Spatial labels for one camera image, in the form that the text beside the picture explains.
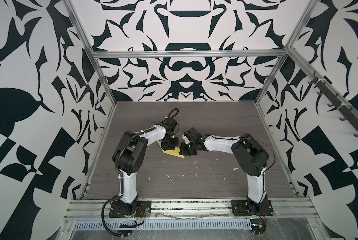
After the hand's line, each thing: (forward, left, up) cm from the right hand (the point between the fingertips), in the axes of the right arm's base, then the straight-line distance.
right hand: (180, 152), depth 93 cm
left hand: (+4, +3, +1) cm, 5 cm away
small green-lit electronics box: (-37, -36, -3) cm, 52 cm away
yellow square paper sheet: (+1, +3, -1) cm, 3 cm away
